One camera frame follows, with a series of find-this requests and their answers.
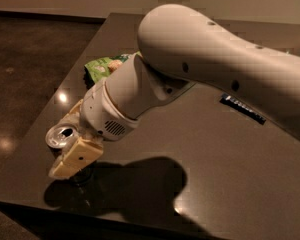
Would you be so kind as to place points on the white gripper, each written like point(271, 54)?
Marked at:
point(99, 114)

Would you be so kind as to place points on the silver blue redbull can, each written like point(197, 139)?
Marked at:
point(58, 137)

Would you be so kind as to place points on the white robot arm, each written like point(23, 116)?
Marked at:
point(178, 47)

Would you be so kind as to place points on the green snack bag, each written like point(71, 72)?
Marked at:
point(99, 68)

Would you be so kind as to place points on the blue snack wrapper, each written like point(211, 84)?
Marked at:
point(241, 107)

